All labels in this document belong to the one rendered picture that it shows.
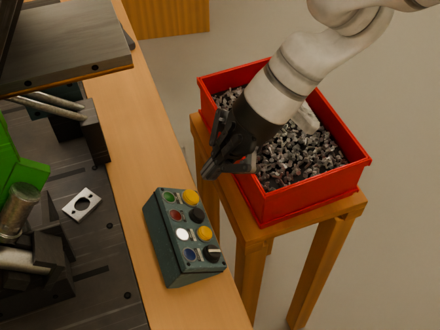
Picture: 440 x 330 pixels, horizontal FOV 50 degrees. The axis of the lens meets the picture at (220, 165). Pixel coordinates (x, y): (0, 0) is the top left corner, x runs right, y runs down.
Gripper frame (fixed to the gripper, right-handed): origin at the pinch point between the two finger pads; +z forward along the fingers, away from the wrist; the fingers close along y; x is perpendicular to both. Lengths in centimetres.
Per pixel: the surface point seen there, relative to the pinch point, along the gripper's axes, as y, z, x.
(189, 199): 1.3, 6.2, -0.9
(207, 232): 7.6, 6.0, 0.0
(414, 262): -2, 36, 120
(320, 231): 1.2, 13.9, 40.2
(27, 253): 5.0, 16.1, -23.6
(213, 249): 10.7, 6.0, -0.1
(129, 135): -18.4, 12.9, -3.3
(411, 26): -119, -7, 183
